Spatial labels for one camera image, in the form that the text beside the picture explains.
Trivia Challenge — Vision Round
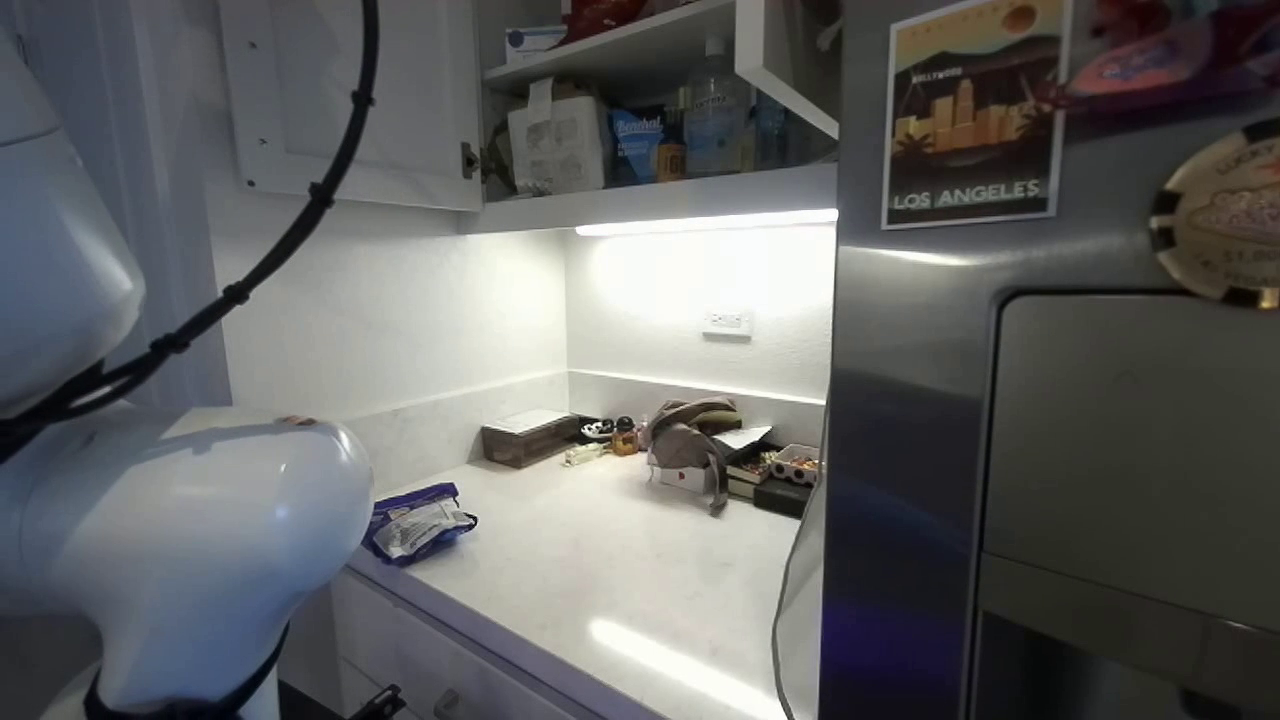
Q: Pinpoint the white base cabinet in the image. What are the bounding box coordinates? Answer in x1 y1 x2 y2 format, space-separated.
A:
276 566 659 720

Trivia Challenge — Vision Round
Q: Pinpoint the red colourful magnet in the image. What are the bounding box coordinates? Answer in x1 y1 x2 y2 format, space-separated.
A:
1066 0 1280 110

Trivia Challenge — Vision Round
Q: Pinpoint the brown figurine bottle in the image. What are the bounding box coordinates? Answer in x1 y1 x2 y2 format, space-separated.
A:
608 412 647 461

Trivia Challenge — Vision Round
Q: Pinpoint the orange bottle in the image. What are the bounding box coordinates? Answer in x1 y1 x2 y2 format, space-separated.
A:
652 133 687 189

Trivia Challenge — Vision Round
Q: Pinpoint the red snack package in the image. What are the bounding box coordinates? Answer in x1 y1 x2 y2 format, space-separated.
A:
563 0 659 45

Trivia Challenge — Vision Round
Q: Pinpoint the small white box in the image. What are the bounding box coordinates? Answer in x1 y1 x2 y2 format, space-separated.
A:
499 20 571 65

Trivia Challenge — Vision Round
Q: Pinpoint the stainless steel refrigerator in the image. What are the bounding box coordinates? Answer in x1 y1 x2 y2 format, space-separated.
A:
817 0 1280 720

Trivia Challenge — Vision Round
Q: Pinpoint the under-cabinet light strip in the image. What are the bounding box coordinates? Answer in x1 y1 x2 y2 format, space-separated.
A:
571 203 846 244

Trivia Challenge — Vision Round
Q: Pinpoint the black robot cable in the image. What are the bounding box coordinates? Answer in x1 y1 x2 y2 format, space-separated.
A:
0 0 383 463

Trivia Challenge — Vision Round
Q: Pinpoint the brown box white top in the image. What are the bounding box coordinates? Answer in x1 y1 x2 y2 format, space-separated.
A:
478 409 602 472

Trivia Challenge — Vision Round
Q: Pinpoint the white wall outlet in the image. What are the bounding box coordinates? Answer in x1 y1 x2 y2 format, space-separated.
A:
702 307 761 342

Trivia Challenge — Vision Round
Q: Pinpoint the white paper bag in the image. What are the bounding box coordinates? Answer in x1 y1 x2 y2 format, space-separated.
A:
506 77 616 201

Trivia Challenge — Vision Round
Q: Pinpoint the blue foil package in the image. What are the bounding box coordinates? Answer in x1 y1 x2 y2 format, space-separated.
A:
361 479 485 566

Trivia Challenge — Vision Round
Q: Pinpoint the Los Angeles poster magnet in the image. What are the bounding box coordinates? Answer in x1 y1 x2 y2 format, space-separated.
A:
880 0 1075 230

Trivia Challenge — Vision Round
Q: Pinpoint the white cabinet door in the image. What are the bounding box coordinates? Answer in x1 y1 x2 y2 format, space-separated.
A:
216 0 488 221
730 0 846 144

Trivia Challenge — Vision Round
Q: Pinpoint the dark flat box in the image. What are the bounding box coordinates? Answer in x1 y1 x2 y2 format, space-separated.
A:
748 440 828 523

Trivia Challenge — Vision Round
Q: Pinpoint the gold round magnet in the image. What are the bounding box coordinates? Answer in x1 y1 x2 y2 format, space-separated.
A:
1145 114 1280 316

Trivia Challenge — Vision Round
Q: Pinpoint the clear plastic bottle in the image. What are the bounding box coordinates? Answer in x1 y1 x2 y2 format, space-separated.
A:
685 33 761 178

